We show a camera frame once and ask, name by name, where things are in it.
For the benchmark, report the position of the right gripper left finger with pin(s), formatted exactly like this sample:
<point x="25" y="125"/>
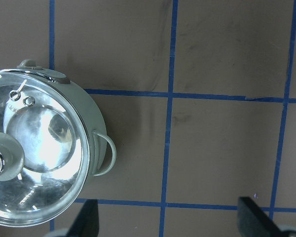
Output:
<point x="86" y="223"/>

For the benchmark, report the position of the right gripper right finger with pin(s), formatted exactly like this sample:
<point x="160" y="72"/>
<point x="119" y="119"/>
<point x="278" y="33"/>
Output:
<point x="253" y="222"/>

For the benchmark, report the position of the glass pot lid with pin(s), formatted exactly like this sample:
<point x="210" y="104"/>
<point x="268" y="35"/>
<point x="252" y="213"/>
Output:
<point x="44" y="149"/>

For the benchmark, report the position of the pale green electric pot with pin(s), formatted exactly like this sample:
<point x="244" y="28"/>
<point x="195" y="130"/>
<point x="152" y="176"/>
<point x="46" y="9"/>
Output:
<point x="101" y="146"/>

